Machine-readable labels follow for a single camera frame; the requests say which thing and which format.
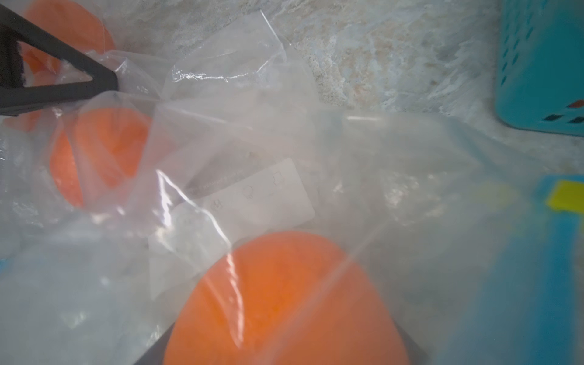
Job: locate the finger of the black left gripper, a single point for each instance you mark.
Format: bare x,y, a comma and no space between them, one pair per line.
17,99

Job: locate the orange fruit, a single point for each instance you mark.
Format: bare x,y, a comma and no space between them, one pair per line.
72,24
285,298
111,138

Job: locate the clear zip-top bag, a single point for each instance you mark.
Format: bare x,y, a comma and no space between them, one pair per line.
474,248

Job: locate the teal plastic perforated basket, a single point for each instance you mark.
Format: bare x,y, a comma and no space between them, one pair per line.
540,66

